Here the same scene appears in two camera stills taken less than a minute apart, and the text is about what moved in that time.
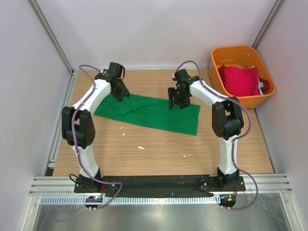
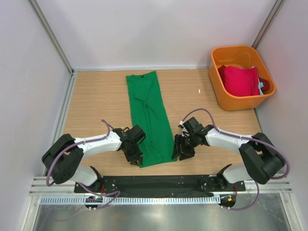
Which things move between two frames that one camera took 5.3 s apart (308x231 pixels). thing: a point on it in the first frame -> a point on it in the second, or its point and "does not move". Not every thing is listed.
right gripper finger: (171, 93) -> (178, 140)
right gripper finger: (185, 102) -> (186, 155)
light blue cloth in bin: (260, 85) does not move
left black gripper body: (121, 91) -> (133, 153)
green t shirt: (151, 111) -> (148, 112)
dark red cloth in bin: (265, 83) does not move
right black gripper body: (179, 96) -> (189, 143)
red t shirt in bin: (241, 82) does not move
